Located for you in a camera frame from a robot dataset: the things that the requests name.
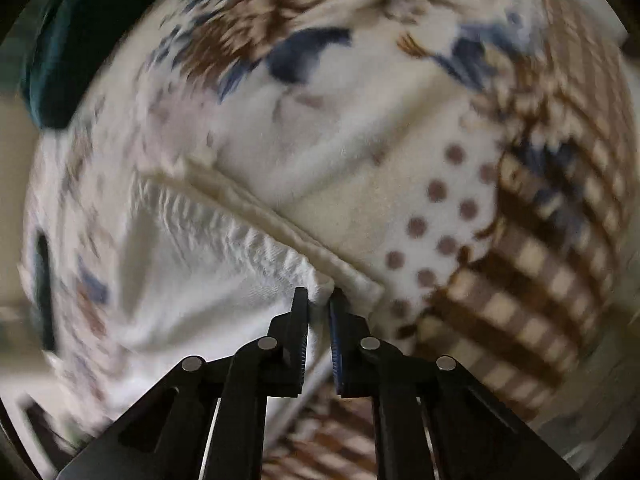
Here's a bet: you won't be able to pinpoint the floral checked blanket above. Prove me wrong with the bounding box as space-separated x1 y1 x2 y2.
20 0 636 480

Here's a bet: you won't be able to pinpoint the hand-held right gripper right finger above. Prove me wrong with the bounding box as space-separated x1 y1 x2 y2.
327 287 581 480

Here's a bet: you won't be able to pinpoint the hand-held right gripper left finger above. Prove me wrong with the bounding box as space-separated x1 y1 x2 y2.
57 287 311 480

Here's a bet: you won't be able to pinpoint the white pants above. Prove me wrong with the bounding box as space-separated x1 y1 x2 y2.
107 157 386 441

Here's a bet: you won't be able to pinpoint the dark teal quilt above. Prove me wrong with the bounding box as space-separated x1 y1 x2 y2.
20 0 211 131

